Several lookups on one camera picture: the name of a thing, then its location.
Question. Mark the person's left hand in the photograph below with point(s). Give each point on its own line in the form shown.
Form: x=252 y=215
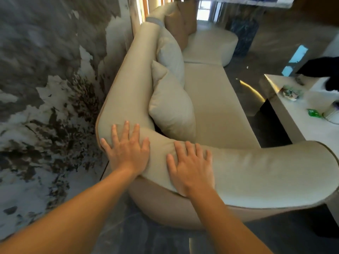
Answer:
x=129 y=156

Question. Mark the person's right hand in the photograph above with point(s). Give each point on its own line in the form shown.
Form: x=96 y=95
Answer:
x=192 y=174

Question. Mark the person's left little finger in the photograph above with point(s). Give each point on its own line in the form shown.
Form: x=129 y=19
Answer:
x=106 y=147

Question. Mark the person's left middle finger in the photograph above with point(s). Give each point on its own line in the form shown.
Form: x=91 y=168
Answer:
x=125 y=132

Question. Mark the person's right middle finger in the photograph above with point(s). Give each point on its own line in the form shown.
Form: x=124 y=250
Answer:
x=191 y=150

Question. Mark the person's right little finger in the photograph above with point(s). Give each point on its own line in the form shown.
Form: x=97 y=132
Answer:
x=209 y=156

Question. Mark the person's left thumb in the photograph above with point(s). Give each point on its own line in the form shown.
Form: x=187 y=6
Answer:
x=146 y=146

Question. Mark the person's right thumb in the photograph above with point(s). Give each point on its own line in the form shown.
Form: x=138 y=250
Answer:
x=171 y=165

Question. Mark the person's left forearm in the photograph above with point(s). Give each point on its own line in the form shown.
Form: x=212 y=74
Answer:
x=71 y=219

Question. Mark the person's right forearm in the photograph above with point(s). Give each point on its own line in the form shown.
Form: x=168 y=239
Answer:
x=222 y=227

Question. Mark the beige square cushion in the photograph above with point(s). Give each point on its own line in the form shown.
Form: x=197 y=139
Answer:
x=172 y=108

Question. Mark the beige curved sofa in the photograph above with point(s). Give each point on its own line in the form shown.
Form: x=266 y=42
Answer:
x=219 y=108

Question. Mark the pale grey cushion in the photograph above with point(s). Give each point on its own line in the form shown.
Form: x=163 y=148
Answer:
x=170 y=55

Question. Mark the white coffee table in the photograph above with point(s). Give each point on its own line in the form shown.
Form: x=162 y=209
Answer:
x=304 y=124

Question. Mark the small patterned dish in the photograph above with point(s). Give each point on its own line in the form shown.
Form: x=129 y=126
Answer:
x=290 y=93

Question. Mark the green packet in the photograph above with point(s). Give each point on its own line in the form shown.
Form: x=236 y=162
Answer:
x=314 y=113

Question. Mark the brown cushion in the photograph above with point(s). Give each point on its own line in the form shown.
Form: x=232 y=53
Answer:
x=189 y=15
x=176 y=29

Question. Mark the white round container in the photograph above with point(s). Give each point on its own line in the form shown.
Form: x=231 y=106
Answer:
x=332 y=113

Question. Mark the black cloth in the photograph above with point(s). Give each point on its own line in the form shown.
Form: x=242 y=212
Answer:
x=320 y=67

